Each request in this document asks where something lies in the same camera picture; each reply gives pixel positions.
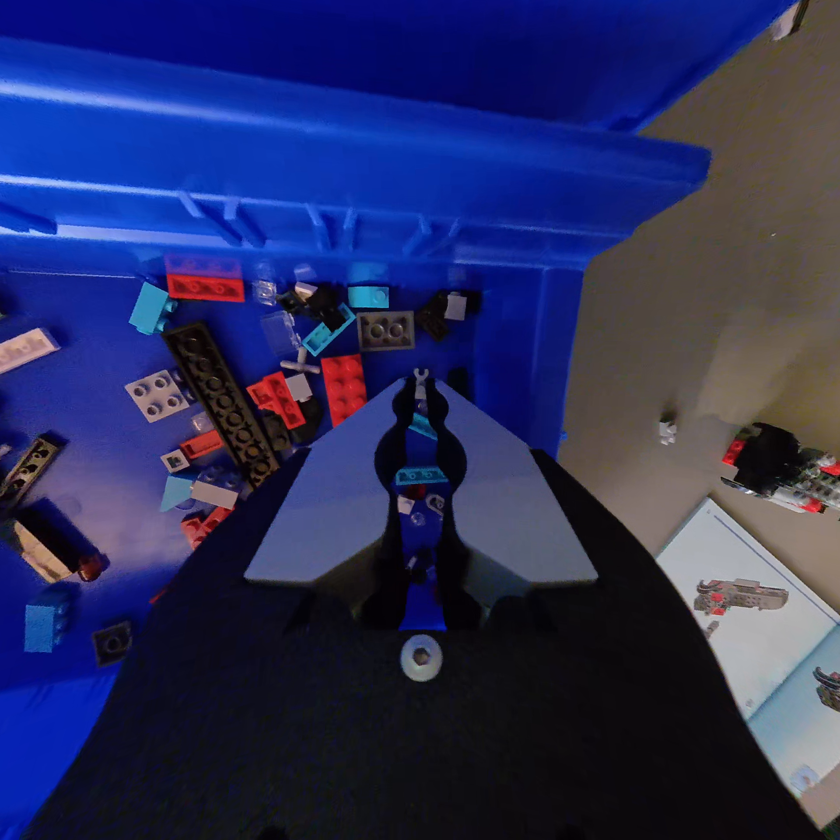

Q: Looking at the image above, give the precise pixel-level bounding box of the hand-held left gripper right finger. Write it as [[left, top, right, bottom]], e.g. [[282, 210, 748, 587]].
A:
[[420, 378, 599, 630]]

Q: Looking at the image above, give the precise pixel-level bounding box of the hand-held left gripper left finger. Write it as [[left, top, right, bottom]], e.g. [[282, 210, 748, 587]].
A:
[[243, 378, 411, 630]]

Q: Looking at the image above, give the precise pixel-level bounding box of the pile of red black cyan bricks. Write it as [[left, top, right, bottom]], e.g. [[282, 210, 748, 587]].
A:
[[0, 252, 483, 667]]

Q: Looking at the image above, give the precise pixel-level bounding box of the blue plastic bin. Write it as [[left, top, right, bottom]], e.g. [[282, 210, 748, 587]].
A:
[[0, 0, 803, 247], [0, 172, 634, 840]]

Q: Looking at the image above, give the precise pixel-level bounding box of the instruction booklet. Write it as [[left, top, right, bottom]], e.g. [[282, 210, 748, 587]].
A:
[[656, 497, 840, 829]]

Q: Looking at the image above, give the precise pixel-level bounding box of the partly built brick vehicle model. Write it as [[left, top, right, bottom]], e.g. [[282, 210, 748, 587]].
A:
[[721, 423, 840, 514]]

